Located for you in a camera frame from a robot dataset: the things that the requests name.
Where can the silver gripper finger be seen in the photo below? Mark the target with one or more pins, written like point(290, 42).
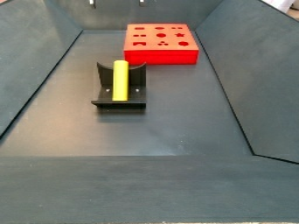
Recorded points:
point(92, 3)
point(142, 3)

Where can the yellow oval cylinder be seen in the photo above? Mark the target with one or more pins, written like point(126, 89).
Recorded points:
point(120, 80)

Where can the red foam shape board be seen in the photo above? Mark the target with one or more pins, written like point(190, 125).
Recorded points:
point(160, 44)

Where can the black cradle fixture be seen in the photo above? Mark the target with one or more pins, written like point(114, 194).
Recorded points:
point(136, 88)

